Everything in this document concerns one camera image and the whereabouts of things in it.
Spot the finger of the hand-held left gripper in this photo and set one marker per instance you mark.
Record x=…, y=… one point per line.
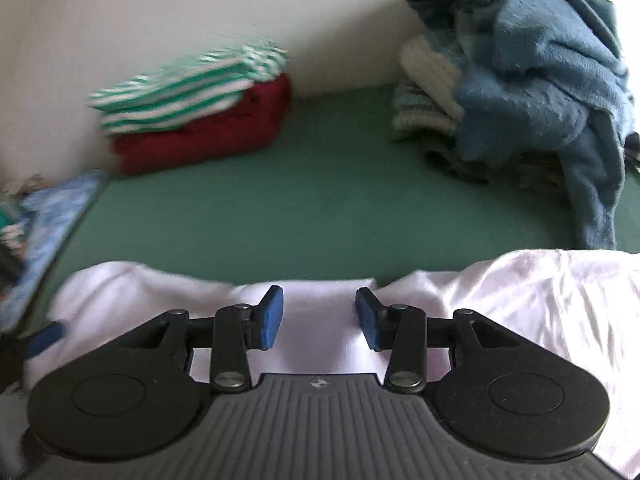
x=47, y=337

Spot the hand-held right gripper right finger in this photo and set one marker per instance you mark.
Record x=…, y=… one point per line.
x=367, y=317

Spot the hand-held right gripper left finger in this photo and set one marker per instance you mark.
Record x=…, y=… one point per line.
x=272, y=317

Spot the blue patterned blanket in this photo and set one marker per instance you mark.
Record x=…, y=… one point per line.
x=52, y=220

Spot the red folded garment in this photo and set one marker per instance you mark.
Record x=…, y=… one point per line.
x=200, y=145

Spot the dark grey-green knit garment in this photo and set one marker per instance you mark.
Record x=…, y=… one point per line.
x=500, y=167

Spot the light blue striped knit garment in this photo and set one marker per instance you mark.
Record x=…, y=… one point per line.
x=420, y=112

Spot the green white striped folded garment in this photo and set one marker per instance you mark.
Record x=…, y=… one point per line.
x=175, y=90

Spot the white knit sweater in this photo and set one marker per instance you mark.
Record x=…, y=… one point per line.
x=432, y=67

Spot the blue knit sweater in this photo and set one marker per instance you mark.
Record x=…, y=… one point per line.
x=540, y=75

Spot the dark striped cloth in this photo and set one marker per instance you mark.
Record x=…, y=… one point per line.
x=634, y=150

